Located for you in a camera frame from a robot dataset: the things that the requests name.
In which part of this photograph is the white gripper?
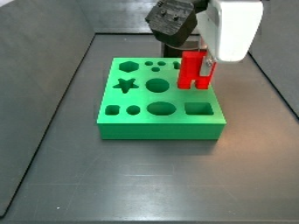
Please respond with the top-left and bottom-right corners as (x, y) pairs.
(196, 0), (264, 77)

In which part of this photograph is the red double-square peg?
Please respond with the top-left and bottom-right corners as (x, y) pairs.
(178, 51), (216, 89)

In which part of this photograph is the green shape-sorter block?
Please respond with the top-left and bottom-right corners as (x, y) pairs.
(97, 58), (227, 140)

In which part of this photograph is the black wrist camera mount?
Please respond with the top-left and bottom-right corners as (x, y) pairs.
(144, 0), (210, 47)

